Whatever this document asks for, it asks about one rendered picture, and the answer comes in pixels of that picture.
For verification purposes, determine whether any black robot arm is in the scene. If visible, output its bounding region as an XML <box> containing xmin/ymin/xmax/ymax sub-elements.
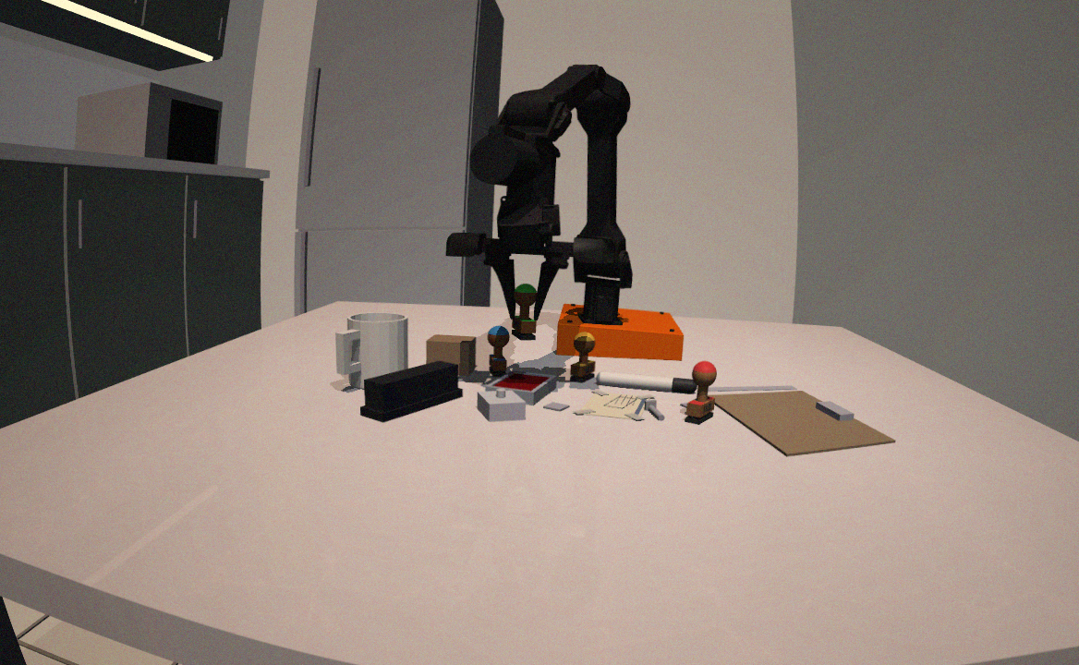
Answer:
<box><xmin>469</xmin><ymin>65</ymin><xmax>633</xmax><ymax>325</ymax></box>

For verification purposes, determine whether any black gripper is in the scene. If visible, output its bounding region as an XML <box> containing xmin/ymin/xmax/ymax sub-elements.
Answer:
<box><xmin>446</xmin><ymin>188</ymin><xmax>607</xmax><ymax>320</ymax></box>

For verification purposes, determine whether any brown stamp with blue ball handle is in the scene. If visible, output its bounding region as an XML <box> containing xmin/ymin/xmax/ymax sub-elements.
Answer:
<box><xmin>487</xmin><ymin>326</ymin><xmax>509</xmax><ymax>378</ymax></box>

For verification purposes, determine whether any red rubber stamp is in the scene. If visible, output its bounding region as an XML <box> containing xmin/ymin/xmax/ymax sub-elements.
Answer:
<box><xmin>685</xmin><ymin>359</ymin><xmax>718</xmax><ymax>425</ymax></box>

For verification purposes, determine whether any grey mug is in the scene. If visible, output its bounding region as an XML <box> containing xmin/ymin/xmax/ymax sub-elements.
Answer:
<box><xmin>334</xmin><ymin>312</ymin><xmax>408</xmax><ymax>389</ymax></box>

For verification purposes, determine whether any brown rubber stamp with yellow ball handle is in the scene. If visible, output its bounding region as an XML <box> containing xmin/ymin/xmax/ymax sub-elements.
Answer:
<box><xmin>570</xmin><ymin>333</ymin><xmax>596</xmax><ymax>383</ymax></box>

